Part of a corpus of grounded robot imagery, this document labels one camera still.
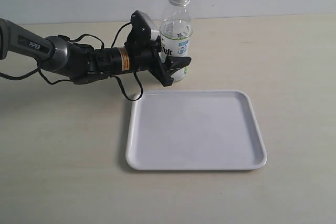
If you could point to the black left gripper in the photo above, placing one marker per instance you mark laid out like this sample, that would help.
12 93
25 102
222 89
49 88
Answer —
145 55

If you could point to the clear plastic drink bottle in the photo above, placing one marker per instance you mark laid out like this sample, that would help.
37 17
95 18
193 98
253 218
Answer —
175 30

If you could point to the left grey black robot arm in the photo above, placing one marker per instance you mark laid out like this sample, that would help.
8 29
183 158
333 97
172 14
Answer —
82 64

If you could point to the white plastic tray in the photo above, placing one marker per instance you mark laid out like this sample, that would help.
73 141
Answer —
202 130

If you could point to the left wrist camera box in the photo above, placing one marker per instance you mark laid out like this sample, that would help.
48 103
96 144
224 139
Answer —
143 27

